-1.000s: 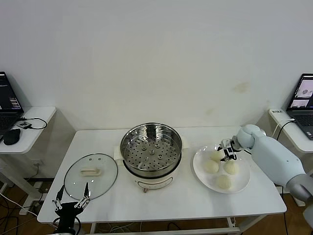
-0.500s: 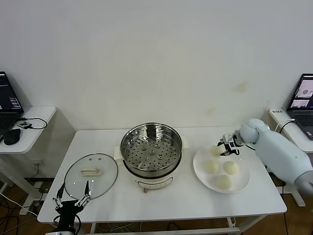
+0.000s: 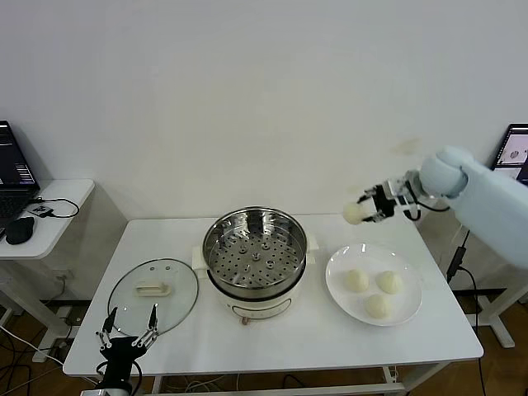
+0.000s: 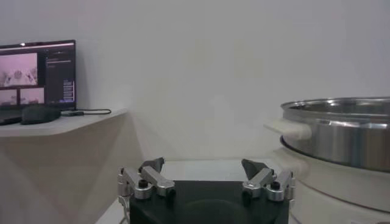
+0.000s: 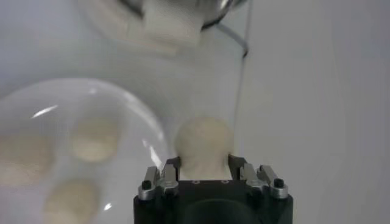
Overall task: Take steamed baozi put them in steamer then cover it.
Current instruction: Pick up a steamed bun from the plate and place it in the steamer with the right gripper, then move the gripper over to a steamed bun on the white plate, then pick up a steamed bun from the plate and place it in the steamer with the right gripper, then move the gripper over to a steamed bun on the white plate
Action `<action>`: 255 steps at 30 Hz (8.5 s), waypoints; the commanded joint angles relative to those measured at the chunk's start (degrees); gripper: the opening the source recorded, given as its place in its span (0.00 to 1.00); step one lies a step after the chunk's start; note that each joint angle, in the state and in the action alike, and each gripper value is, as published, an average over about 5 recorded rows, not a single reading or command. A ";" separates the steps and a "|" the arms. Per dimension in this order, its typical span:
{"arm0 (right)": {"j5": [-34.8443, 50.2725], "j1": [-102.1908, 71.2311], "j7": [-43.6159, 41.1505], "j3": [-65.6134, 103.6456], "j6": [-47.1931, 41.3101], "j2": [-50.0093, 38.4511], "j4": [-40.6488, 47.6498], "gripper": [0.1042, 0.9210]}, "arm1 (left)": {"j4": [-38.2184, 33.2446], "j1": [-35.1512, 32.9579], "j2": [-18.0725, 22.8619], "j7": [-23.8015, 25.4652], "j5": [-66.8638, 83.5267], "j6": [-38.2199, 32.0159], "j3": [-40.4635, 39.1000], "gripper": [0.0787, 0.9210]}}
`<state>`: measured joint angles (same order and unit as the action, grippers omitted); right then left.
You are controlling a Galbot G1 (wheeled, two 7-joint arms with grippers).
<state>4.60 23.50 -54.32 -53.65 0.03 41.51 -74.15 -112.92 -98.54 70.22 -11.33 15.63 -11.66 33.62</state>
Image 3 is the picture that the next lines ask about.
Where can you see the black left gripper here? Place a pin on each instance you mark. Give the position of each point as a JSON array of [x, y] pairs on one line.
[[119, 354]]

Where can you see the round glass pot lid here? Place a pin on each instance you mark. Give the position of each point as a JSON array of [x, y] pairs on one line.
[[165, 305]]

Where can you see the black laptop dark screen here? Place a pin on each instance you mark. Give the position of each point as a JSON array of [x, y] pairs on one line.
[[12, 165]]

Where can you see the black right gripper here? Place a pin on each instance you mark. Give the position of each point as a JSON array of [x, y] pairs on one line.
[[387, 202]]

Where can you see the small black hub device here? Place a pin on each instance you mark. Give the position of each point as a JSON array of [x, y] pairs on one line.
[[40, 210]]

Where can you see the brown floor socket box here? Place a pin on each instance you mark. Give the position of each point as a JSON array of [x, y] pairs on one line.
[[74, 321]]

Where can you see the white round plate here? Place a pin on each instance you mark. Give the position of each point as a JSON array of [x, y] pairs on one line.
[[354, 305]]

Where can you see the black computer mouse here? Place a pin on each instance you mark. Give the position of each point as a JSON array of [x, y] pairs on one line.
[[18, 231]]

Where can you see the stainless steel steamer basket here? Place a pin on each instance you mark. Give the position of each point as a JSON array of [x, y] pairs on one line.
[[255, 255]]

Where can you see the white wall socket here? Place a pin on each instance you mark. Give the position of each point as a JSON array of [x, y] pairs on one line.
[[62, 273]]

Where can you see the grey laptop image windows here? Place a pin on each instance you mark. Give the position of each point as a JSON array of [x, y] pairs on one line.
[[513, 152]]

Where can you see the white steamed baozi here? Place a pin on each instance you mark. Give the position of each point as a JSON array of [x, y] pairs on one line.
[[389, 282], [352, 213], [377, 307], [356, 281]]

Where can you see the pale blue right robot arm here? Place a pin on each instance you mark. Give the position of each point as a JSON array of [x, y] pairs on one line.
[[495, 206]]

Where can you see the white table frame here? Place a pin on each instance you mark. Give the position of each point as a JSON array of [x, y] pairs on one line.
[[288, 390]]

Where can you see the cream electric cooker pot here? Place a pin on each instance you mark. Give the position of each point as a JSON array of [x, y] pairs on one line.
[[255, 307]]

